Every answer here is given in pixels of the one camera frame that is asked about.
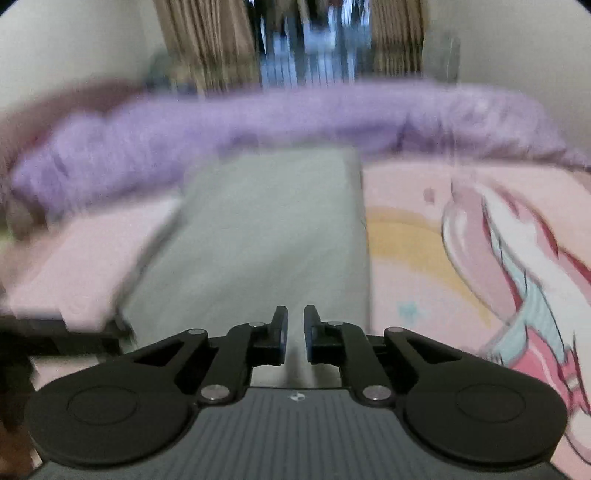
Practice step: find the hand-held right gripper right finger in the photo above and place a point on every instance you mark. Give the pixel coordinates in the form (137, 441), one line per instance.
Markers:
(309, 338)

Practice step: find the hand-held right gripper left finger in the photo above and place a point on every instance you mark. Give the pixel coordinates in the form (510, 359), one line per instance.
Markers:
(282, 333)

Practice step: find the grey-green jacket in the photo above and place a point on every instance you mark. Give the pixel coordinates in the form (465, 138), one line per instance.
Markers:
(268, 230)

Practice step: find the pink printed bed sheet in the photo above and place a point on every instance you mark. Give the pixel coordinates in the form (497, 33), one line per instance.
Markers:
(434, 286)

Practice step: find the purple quilt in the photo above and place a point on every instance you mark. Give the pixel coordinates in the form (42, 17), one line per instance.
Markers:
(277, 120)

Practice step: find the window with railing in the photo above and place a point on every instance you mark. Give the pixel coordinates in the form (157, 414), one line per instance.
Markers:
(314, 50)

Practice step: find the beige curtain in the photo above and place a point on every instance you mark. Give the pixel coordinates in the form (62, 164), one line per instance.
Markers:
(207, 41)
(397, 37)

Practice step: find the mauve quilted headboard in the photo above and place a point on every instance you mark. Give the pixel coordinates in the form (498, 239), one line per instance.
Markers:
(55, 104)

